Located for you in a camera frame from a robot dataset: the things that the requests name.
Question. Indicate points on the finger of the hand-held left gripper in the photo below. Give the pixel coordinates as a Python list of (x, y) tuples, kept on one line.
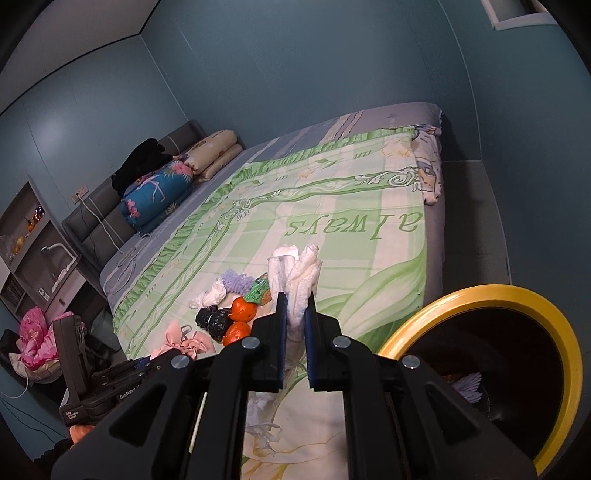
[(150, 363)]

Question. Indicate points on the pink cloth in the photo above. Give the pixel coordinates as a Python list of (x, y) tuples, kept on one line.
[(184, 344)]

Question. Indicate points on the wooden shelf unit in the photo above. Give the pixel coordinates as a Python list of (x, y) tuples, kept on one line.
[(46, 258)]

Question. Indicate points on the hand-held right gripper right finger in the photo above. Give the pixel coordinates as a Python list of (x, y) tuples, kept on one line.
[(311, 341)]

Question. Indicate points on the white cloth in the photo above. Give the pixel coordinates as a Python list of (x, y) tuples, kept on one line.
[(64, 274)]

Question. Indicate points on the wall socket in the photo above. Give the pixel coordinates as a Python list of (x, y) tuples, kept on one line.
[(80, 194)]

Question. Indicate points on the window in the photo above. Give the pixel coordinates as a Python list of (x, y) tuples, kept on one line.
[(498, 18)]

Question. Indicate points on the grey padded headboard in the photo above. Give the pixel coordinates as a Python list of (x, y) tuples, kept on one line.
[(92, 235)]

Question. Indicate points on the yellow rimmed black bin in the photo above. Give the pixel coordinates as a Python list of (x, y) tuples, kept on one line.
[(508, 360)]

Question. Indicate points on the white desk lamp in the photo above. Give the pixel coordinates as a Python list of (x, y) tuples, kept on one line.
[(48, 249)]

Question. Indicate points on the beige folded quilt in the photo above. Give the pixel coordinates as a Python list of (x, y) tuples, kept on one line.
[(212, 147)]

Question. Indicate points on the person's left hand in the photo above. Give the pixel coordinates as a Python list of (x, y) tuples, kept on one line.
[(82, 434)]

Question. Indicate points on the orange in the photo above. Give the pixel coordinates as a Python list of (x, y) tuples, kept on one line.
[(242, 309), (236, 333)]

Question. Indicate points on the yellow fruit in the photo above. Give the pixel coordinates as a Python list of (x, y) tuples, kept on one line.
[(18, 244)]

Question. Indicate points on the pink clothing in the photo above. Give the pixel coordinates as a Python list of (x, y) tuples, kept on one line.
[(37, 337)]

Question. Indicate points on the green floral blanket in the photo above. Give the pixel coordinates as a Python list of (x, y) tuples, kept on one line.
[(323, 203)]

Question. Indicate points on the green packet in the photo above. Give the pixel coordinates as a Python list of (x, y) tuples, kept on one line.
[(257, 291)]

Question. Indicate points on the black plastic bag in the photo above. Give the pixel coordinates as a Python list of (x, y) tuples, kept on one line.
[(213, 321)]

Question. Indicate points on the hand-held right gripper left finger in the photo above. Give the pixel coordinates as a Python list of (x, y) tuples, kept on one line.
[(279, 341)]

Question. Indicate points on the black clothing pile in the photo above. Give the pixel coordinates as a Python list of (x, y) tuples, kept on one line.
[(141, 166)]

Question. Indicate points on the large white tissue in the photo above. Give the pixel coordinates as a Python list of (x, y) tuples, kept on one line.
[(295, 277)]

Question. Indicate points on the long purple foam net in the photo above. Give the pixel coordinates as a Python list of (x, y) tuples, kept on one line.
[(468, 386)]

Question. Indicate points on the blue floral folded quilt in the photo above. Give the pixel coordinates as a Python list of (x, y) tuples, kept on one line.
[(152, 198)]

